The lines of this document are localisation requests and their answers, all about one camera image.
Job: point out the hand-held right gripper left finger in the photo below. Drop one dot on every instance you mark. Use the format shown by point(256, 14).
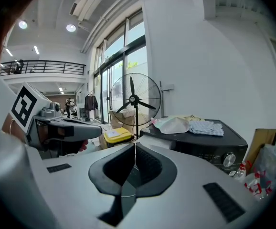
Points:
point(76, 194)

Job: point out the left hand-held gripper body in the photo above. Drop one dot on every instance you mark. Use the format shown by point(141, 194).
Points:
point(23, 106)

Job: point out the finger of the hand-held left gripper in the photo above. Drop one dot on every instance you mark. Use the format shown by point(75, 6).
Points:
point(85, 131)

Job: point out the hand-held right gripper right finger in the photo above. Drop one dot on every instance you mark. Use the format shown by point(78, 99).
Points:
point(176, 211)

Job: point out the person's left forearm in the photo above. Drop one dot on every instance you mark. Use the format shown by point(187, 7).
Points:
point(17, 129)

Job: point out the pink detergent pouch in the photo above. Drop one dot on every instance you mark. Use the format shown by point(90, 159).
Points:
point(171, 125)

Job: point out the person's left hand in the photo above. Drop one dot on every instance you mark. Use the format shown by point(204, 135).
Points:
point(81, 145)

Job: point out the clothes rack with dark garments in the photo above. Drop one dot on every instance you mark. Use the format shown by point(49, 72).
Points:
point(91, 102)

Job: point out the black bin with yellow lid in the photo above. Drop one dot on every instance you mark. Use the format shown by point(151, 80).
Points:
point(117, 136)

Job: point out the large plain cardboard box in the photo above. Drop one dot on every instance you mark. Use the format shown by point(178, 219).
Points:
point(121, 118)

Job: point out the black metal railing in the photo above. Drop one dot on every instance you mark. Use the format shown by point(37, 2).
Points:
point(45, 67)

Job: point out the person's white shirt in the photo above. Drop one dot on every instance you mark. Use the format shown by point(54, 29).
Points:
point(2, 163)

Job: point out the glass sliding doors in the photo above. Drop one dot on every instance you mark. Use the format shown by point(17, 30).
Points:
point(119, 75)

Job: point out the black washing machine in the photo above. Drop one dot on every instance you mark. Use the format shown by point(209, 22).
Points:
point(200, 144)

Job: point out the silver washing machine knob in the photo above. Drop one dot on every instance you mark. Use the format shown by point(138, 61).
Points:
point(229, 159)

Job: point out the round recessed light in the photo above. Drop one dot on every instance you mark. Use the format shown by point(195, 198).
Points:
point(23, 24)
point(70, 28)

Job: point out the white checked cloth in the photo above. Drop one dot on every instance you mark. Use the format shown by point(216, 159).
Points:
point(207, 128)

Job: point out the beige cloth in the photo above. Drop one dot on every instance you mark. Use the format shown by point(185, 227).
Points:
point(190, 117)

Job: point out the tall cardboard sheet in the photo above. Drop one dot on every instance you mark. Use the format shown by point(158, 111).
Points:
point(262, 139)

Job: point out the clear plastic storage box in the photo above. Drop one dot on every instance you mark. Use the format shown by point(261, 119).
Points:
point(275, 159)

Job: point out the white air conditioner unit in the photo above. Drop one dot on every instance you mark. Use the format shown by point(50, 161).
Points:
point(86, 3)

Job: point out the black pedestal fan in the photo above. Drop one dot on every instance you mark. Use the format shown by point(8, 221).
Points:
point(133, 99)

